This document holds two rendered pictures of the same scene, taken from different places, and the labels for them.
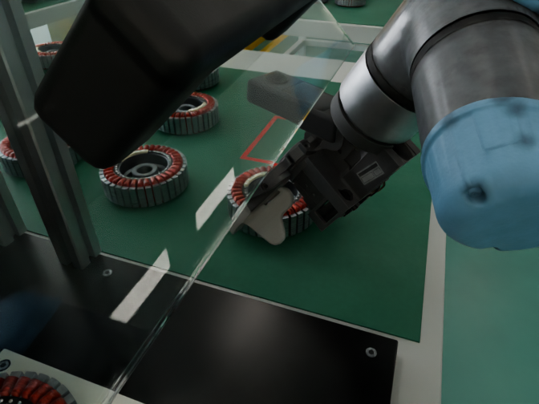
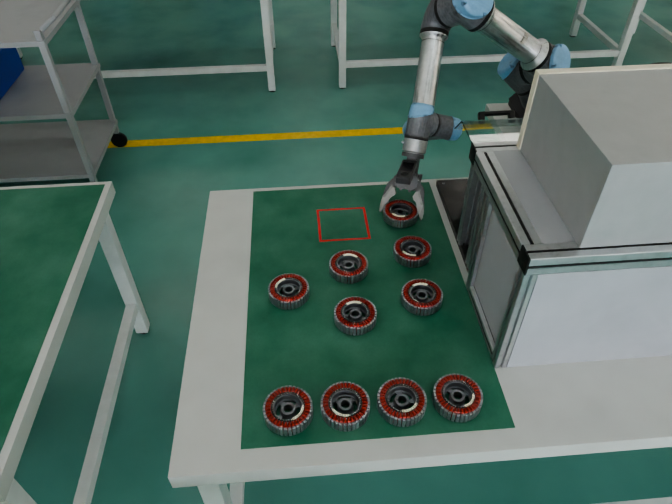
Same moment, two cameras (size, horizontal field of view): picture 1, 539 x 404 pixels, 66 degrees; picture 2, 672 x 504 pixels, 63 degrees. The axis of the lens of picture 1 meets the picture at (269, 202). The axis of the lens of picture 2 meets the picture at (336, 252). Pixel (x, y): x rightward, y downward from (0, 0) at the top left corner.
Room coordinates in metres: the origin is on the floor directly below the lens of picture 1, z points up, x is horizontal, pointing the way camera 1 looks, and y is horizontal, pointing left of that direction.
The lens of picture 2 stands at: (1.16, 1.16, 1.87)
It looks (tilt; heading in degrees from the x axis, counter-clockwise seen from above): 43 degrees down; 246
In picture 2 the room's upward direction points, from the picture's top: 1 degrees counter-clockwise
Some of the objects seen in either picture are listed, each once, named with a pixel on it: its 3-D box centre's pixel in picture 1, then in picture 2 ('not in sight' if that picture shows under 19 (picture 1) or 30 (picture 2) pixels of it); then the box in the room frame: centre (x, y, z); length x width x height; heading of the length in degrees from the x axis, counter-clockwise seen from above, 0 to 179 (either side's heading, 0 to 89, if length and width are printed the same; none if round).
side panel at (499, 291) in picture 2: not in sight; (496, 281); (0.43, 0.47, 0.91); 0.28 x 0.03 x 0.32; 70
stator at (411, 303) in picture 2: not in sight; (421, 296); (0.54, 0.34, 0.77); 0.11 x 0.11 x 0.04
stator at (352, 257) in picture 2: not in sight; (348, 266); (0.67, 0.15, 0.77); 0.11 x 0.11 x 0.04
